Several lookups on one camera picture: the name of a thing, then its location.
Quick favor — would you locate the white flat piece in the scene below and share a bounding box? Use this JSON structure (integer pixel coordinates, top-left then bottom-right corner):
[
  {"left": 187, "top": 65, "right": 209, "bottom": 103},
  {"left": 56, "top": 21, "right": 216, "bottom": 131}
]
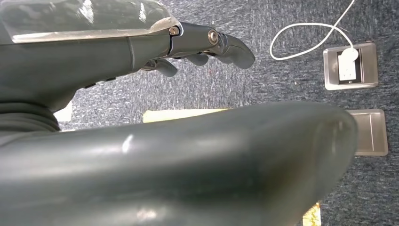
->
[{"left": 53, "top": 100, "right": 73, "bottom": 122}]

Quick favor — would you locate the closed steel floor box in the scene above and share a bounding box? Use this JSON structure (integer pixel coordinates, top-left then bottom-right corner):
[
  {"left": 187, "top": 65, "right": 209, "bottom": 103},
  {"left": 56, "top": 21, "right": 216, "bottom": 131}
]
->
[{"left": 345, "top": 109, "right": 389, "bottom": 157}]

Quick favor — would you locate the white power plug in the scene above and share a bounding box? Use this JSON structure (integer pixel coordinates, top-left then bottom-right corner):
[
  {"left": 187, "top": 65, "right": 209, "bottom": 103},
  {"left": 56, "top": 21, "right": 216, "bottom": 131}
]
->
[{"left": 337, "top": 47, "right": 359, "bottom": 82}]

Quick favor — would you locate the steel floor socket box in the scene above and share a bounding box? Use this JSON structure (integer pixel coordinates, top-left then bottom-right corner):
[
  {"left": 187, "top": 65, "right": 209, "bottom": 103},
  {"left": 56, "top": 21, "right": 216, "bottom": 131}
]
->
[{"left": 323, "top": 41, "right": 380, "bottom": 91}]

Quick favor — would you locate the white power cable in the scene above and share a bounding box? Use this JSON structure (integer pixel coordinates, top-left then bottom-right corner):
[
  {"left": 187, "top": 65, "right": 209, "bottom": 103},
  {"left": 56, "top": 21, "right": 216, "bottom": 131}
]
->
[{"left": 269, "top": 0, "right": 357, "bottom": 61}]

